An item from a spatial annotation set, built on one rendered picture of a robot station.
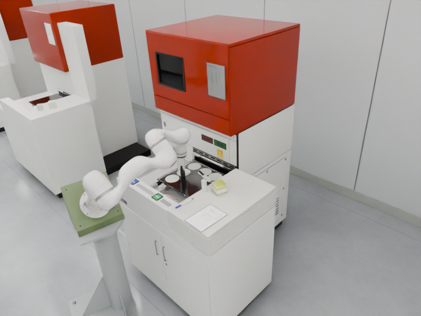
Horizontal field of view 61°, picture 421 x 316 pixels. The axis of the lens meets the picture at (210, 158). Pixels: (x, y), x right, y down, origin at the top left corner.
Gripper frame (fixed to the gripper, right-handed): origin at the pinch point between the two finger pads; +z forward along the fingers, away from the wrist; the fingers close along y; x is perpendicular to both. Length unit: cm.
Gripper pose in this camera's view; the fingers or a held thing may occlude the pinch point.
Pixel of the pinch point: (182, 173)
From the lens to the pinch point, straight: 253.1
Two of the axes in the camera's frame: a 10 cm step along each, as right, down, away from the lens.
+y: 0.2, 5.0, -8.6
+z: 0.4, 8.6, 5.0
